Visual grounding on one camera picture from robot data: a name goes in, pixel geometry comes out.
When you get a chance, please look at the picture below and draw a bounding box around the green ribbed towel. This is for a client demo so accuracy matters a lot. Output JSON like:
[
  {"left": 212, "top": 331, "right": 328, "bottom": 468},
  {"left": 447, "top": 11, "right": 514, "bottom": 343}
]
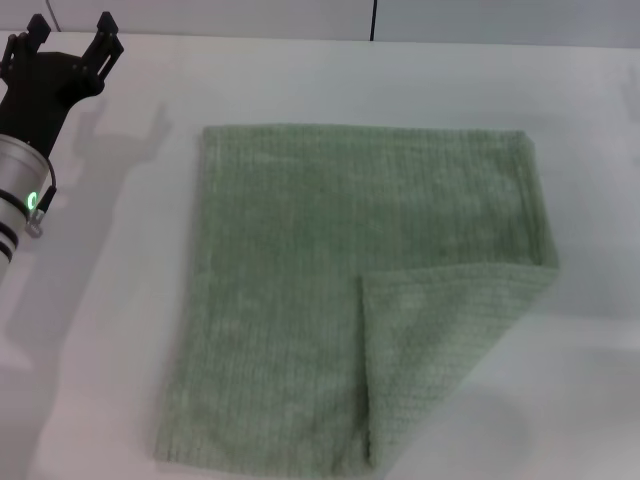
[{"left": 152, "top": 122, "right": 561, "bottom": 459}]

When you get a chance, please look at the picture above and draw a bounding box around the left arm cable with connector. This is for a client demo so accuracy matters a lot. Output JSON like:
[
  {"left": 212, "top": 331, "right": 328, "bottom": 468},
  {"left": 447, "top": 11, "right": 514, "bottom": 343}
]
[{"left": 25, "top": 159, "right": 58, "bottom": 237}]

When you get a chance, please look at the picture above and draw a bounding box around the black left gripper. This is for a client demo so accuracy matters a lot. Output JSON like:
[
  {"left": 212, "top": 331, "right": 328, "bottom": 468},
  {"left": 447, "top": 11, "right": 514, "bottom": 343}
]
[{"left": 0, "top": 10, "right": 126, "bottom": 157}]

